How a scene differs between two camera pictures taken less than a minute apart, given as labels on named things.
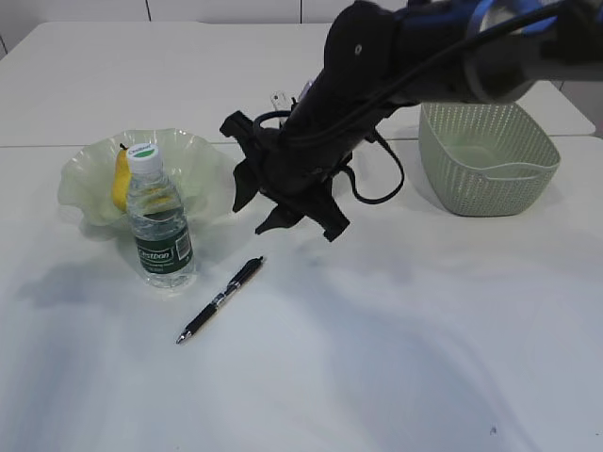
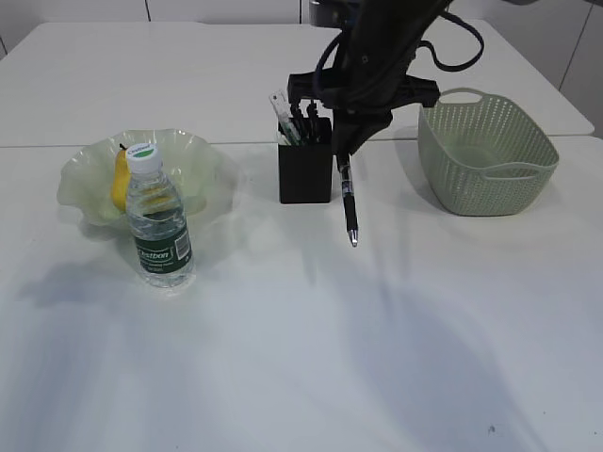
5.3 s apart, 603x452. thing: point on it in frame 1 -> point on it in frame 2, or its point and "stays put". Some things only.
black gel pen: [247, 270] -> [350, 219]
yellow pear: [122, 178] stays put
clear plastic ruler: [282, 102] stays put
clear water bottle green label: [161, 236] stays put
